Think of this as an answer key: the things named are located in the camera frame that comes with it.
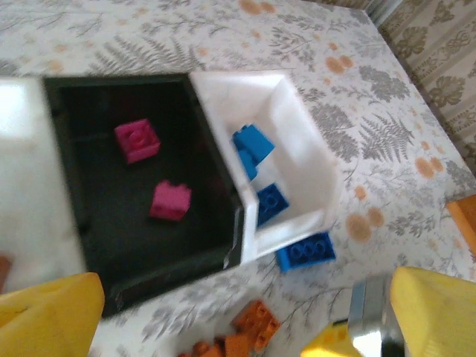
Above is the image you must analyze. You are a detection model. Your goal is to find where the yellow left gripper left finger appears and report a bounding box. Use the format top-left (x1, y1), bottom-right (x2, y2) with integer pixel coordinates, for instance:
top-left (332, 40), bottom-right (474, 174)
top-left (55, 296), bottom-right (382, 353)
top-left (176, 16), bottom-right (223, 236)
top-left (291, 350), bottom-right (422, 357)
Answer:
top-left (0, 272), bottom-right (106, 357)

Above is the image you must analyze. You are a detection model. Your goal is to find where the orange flat board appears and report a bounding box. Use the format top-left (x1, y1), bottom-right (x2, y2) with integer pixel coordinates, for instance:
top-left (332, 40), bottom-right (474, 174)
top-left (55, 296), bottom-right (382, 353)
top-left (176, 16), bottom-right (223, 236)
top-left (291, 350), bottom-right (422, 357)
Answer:
top-left (445, 199), bottom-right (476, 258)

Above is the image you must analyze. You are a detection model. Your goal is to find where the black plastic bin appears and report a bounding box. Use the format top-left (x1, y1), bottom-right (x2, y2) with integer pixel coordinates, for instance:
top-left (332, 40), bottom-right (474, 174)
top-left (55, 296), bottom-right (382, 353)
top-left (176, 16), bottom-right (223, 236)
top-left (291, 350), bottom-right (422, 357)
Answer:
top-left (41, 73), bottom-right (246, 317)

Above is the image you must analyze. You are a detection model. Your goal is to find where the white plastic bin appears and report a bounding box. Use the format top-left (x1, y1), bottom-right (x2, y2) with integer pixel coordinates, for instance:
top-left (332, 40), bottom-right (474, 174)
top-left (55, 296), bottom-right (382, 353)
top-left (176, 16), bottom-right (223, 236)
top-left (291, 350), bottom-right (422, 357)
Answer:
top-left (0, 76), bottom-right (89, 295)
top-left (188, 68), bottom-right (343, 267)

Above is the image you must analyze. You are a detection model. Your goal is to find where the pink lego brick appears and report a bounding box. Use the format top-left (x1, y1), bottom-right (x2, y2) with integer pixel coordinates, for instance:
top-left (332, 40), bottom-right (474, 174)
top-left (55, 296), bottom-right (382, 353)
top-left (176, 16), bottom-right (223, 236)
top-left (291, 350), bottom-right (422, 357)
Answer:
top-left (113, 118), bottom-right (161, 165)
top-left (148, 180), bottom-right (193, 223)

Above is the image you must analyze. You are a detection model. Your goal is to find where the blue lego brick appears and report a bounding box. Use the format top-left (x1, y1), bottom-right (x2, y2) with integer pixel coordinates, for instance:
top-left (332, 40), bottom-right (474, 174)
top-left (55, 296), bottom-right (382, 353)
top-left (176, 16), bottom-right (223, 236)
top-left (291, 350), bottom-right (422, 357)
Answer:
top-left (234, 148), bottom-right (260, 183)
top-left (254, 182), bottom-right (291, 228)
top-left (232, 124), bottom-right (277, 164)
top-left (275, 231), bottom-right (337, 274)

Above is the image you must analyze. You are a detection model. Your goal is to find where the aluminium frame post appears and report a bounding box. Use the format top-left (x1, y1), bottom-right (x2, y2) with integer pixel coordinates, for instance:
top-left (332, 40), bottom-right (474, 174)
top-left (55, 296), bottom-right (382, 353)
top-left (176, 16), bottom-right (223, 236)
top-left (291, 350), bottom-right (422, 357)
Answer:
top-left (366, 0), bottom-right (402, 29)

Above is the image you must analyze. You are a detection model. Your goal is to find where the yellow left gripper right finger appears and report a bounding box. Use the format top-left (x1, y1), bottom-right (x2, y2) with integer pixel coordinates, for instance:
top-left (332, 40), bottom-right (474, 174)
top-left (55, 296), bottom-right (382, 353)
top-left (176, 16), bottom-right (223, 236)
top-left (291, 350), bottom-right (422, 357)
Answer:
top-left (389, 266), bottom-right (476, 357)

